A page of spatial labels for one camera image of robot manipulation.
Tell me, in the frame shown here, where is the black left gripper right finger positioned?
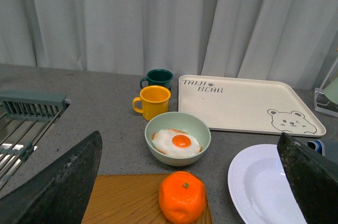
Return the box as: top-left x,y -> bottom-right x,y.
277,133 -> 337,223

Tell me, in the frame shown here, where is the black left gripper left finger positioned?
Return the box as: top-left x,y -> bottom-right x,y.
1,131 -> 102,223

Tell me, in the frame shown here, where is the white round plate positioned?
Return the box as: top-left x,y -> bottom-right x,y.
228,144 -> 306,223

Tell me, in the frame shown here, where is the orange mandarin fruit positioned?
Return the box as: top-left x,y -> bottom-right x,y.
158,171 -> 206,223

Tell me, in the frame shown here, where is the grey and blue cloth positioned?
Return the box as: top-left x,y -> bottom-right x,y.
307,139 -> 338,162

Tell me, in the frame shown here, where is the wooden cutting board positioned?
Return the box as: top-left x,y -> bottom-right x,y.
80,173 -> 213,224

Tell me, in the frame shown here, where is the green sink drying rack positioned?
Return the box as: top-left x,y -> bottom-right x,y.
1,89 -> 70,188

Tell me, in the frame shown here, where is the light green plastic cup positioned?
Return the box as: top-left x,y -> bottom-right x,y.
324,77 -> 338,105

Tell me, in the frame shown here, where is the cream bear serving tray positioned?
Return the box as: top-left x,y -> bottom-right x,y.
178,75 -> 326,137

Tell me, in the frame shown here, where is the fake fried egg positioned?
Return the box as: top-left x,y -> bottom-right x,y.
152,129 -> 202,157

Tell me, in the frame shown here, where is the light green bowl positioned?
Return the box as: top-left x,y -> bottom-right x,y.
145,111 -> 211,166

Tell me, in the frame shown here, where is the yellow enamel mug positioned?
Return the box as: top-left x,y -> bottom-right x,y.
132,85 -> 171,121

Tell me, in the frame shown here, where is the dark green enamel mug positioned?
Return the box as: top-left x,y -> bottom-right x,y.
139,69 -> 174,90

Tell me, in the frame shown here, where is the white curtain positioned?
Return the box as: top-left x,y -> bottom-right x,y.
1,0 -> 337,89

